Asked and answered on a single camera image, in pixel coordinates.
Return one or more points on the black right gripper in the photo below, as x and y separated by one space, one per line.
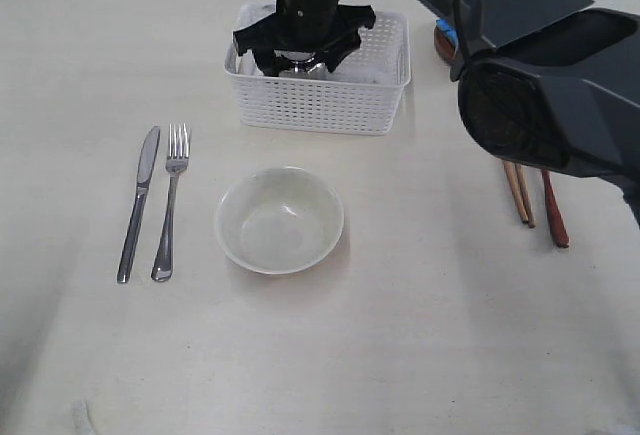
322 27

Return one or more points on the grey metal cup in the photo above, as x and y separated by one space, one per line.
301 65

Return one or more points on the blue chips bag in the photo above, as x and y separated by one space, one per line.
448 32

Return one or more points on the brown wooden plate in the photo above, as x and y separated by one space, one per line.
445 48

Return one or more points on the silver metal fork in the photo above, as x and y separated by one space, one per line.
177 161

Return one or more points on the clear textured glass bowl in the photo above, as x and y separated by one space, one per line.
279 221

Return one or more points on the silver table knife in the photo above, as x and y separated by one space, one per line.
144 174

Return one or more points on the brown wooden chopstick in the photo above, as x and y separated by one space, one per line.
511 176
525 195

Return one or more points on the dark red wooden spoon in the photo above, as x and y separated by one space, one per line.
555 220

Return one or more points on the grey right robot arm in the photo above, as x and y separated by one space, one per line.
551 84

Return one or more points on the white perforated plastic basket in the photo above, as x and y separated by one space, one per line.
361 97

